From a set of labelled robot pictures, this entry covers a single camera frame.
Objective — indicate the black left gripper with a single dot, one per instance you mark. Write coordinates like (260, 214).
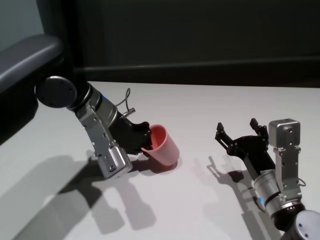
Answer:
(130, 136)

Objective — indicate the thin grey rail bar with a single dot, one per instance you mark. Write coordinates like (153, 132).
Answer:
(200, 75)

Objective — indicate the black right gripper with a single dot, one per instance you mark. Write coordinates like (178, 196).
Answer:
(255, 152)

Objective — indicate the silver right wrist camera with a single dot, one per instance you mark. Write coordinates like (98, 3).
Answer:
(283, 135)

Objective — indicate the pink plastic cup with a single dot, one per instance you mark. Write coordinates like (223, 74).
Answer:
(167, 147)

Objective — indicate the black frame post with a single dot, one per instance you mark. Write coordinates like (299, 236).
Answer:
(67, 30)

